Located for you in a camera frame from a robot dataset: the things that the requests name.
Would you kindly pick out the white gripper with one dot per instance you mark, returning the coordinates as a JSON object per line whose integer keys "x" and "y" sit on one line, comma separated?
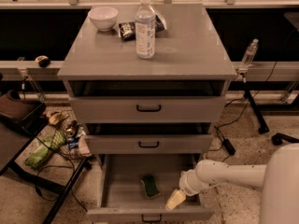
{"x": 188, "y": 183}

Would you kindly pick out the green yellow sponge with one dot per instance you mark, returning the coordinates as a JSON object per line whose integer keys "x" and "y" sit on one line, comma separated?
{"x": 150, "y": 186}

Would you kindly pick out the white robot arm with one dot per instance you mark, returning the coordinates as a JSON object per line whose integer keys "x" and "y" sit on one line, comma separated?
{"x": 278, "y": 180}

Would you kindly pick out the grey bottom drawer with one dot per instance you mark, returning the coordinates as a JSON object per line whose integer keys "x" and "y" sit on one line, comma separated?
{"x": 122, "y": 197}

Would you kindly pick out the grey drawer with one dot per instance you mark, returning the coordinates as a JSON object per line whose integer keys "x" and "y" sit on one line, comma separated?
{"x": 122, "y": 197}
{"x": 148, "y": 101}
{"x": 163, "y": 138}

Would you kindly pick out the grey middle drawer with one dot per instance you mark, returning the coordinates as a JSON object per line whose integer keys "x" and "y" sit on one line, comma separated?
{"x": 163, "y": 138}

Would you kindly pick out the grey drawer cabinet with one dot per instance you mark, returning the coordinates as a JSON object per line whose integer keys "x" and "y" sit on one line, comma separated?
{"x": 189, "y": 49}

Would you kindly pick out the grey top drawer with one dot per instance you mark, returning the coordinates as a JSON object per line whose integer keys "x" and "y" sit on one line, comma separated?
{"x": 148, "y": 101}

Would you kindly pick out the black stand leg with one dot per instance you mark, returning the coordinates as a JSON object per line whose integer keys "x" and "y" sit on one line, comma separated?
{"x": 263, "y": 126}

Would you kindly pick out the black chair base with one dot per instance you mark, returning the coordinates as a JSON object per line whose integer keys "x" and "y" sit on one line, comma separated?
{"x": 278, "y": 138}

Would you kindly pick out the green chip bag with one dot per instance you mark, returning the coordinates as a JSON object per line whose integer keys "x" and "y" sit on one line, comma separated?
{"x": 47, "y": 147}

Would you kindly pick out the brown snack packet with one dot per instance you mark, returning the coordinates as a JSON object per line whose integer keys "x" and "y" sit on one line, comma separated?
{"x": 55, "y": 118}

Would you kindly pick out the small bottle on ledge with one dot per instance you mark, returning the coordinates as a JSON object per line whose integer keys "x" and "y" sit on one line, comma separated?
{"x": 249, "y": 55}

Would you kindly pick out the black snack bag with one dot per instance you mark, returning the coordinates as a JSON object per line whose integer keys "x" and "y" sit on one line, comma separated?
{"x": 127, "y": 29}

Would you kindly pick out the clear plastic water bottle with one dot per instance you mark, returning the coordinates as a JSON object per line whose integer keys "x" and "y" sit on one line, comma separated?
{"x": 145, "y": 19}

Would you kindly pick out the black folding table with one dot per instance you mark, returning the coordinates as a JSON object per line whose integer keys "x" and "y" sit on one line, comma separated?
{"x": 20, "y": 123}

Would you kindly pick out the black round object on ledge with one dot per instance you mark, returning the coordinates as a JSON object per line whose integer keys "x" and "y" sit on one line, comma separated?
{"x": 43, "y": 61}

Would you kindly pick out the white ceramic bowl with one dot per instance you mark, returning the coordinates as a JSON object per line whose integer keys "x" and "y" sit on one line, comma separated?
{"x": 103, "y": 18}

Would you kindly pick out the black power adapter with cable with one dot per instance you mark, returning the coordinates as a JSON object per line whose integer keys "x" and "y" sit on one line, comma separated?
{"x": 225, "y": 143}

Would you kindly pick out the wire mesh basket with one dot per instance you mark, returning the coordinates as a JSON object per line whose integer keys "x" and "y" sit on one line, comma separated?
{"x": 75, "y": 147}

